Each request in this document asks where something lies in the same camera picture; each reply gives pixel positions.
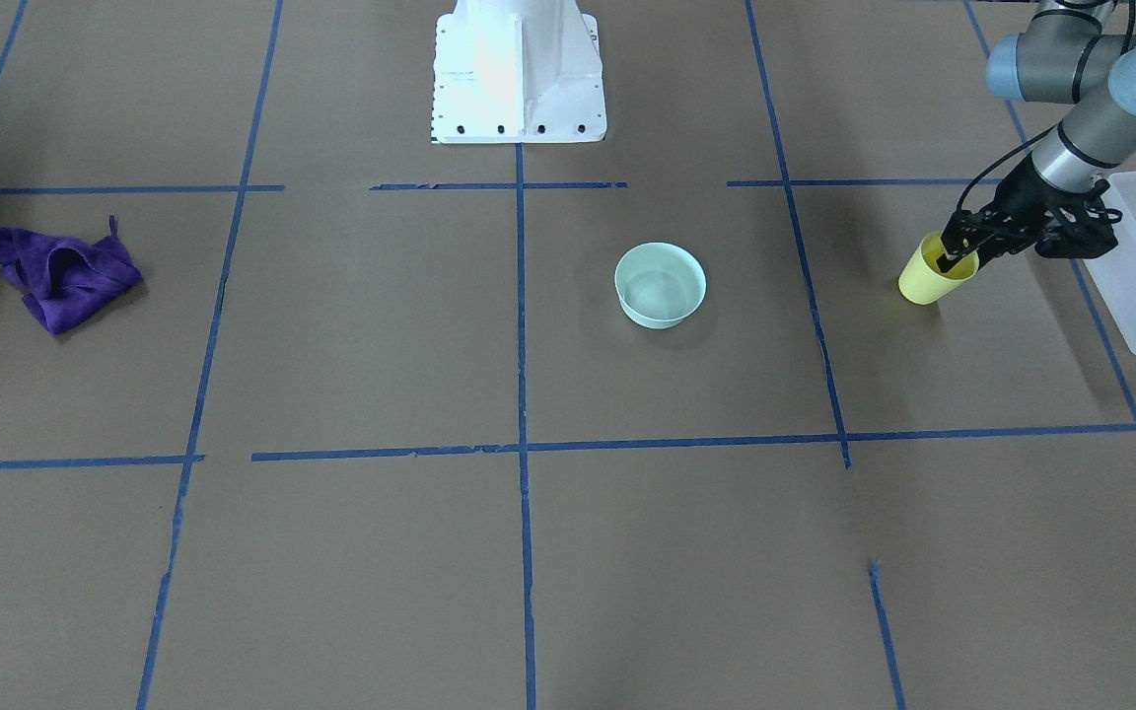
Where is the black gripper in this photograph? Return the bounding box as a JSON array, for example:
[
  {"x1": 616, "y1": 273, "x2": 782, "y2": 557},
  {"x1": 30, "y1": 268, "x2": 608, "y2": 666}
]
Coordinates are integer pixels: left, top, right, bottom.
[{"x1": 935, "y1": 158, "x2": 1121, "y2": 275}]

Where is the yellow plastic cup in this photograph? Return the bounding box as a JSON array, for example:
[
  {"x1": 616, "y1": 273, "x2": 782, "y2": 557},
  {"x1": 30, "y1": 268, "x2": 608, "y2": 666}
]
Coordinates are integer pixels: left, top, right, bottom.
[{"x1": 897, "y1": 231, "x2": 982, "y2": 304}]

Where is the purple cloth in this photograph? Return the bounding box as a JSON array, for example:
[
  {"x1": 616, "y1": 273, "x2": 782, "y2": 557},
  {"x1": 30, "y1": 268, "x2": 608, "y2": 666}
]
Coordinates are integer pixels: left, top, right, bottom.
[{"x1": 0, "y1": 215, "x2": 144, "y2": 337}]

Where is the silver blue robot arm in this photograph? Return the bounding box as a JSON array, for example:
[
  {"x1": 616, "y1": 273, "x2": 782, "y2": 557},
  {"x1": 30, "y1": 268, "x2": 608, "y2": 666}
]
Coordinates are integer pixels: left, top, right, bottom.
[{"x1": 935, "y1": 1, "x2": 1136, "y2": 275}]

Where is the mint green bowl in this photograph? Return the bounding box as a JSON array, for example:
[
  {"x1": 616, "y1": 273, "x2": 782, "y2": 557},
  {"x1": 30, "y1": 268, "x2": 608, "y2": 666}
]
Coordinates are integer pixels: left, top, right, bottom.
[{"x1": 613, "y1": 242, "x2": 708, "y2": 329}]

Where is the white pedestal column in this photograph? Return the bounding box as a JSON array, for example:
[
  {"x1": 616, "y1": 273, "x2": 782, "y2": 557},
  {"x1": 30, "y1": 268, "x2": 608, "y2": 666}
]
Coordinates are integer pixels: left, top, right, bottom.
[{"x1": 431, "y1": 1, "x2": 608, "y2": 145}]

